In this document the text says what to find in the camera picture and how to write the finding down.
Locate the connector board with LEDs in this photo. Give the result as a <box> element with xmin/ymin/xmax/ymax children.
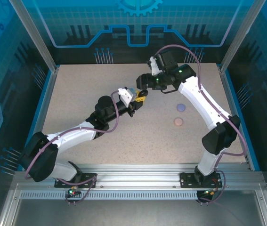
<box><xmin>65</xmin><ymin>186</ymin><xmax>82</xmax><ymax>199</ymax></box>
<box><xmin>198</xmin><ymin>188</ymin><xmax>219</xmax><ymax>199</ymax></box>

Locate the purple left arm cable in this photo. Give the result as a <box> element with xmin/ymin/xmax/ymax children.
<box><xmin>24</xmin><ymin>90</ymin><xmax>122</xmax><ymax>206</ymax></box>

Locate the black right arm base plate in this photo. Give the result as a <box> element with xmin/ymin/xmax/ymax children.
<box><xmin>179</xmin><ymin>172</ymin><xmax>224</xmax><ymax>189</ymax></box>

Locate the aluminium side rail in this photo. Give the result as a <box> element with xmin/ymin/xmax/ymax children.
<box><xmin>21</xmin><ymin>66</ymin><xmax>60</xmax><ymax>170</ymax></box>
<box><xmin>218</xmin><ymin>65</ymin><xmax>252</xmax><ymax>170</ymax></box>

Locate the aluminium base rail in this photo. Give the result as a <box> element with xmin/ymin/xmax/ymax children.
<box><xmin>13</xmin><ymin>163</ymin><xmax>264</xmax><ymax>189</ymax></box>

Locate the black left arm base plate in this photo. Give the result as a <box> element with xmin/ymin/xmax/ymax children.
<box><xmin>54</xmin><ymin>172</ymin><xmax>98</xmax><ymax>189</ymax></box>

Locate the slotted grey cable duct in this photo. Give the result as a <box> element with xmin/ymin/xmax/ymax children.
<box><xmin>19</xmin><ymin>190</ymin><xmax>199</xmax><ymax>201</ymax></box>

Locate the aluminium frame post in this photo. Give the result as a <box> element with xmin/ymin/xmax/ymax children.
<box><xmin>8</xmin><ymin>0</ymin><xmax>60</xmax><ymax>73</ymax></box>
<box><xmin>218</xmin><ymin>0</ymin><xmax>260</xmax><ymax>74</ymax></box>

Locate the thin black right gripper wire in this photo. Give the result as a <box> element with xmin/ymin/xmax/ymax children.
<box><xmin>161</xmin><ymin>85</ymin><xmax>179</xmax><ymax>93</ymax></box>

